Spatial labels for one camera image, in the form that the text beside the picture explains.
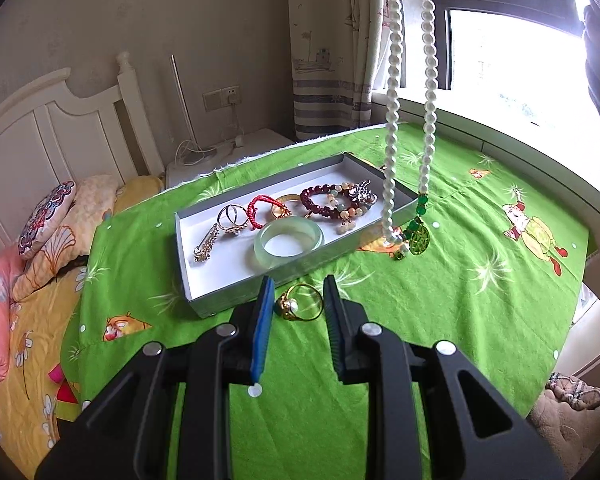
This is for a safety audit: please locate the gold triple ring buckle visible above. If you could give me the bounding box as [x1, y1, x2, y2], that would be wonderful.
[216, 203, 247, 237]

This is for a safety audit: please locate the dark red wooden bead bracelet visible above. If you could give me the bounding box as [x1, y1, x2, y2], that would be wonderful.
[300, 183, 351, 221]

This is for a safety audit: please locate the red cord bracelet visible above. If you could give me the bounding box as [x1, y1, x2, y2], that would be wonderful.
[248, 194, 287, 231]

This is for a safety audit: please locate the white charger cable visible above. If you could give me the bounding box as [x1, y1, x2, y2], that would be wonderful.
[227, 102, 249, 149]

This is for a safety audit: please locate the gold pearl finger ring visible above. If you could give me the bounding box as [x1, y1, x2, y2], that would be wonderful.
[275, 282, 326, 322]

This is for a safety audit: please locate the white wooden headboard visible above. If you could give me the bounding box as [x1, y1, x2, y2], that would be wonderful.
[0, 50, 166, 256]

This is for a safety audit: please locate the dark framed window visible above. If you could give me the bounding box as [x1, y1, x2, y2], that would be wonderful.
[400, 0, 600, 126]

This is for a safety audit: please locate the white coiled cable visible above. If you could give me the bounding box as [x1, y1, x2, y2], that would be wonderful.
[174, 137, 217, 167]

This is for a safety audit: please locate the grey jewelry box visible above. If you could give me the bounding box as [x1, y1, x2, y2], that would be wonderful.
[174, 152, 417, 320]

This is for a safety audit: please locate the white nightstand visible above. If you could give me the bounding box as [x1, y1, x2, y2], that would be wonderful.
[165, 127, 297, 191]

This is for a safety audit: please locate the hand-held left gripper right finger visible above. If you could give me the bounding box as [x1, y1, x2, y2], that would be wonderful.
[322, 274, 566, 480]

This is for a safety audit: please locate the pale green jade bangle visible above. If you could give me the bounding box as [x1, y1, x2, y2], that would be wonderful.
[253, 218, 326, 270]

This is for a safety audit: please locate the green cartoon printed cloth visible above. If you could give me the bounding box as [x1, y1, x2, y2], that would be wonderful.
[60, 121, 591, 480]

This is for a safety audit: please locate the gold saxophone brooch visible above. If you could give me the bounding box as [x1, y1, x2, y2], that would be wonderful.
[193, 223, 221, 263]

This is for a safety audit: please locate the beige plush cushion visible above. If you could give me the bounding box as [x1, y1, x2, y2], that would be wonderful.
[527, 372, 600, 466]

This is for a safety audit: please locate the multicolour bead bracelet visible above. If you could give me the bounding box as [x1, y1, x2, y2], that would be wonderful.
[327, 182, 376, 236]

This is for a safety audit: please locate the yellow patterned pillow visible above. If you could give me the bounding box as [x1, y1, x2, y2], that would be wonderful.
[11, 174, 166, 303]

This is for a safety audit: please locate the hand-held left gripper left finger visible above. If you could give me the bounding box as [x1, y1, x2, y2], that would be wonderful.
[35, 275, 276, 480]

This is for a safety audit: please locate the printed beige curtain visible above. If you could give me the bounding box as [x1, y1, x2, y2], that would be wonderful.
[286, 0, 406, 143]

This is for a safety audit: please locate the gold bangle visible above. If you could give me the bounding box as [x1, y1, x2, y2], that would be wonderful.
[267, 192, 313, 221]

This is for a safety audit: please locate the floral embroidered pillow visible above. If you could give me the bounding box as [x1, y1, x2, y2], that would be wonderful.
[17, 180, 77, 261]

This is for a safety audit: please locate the white pearl necklace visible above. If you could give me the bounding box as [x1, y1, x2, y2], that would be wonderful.
[377, 0, 438, 261]

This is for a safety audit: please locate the white slim rod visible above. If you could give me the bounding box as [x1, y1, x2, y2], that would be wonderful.
[169, 54, 201, 161]

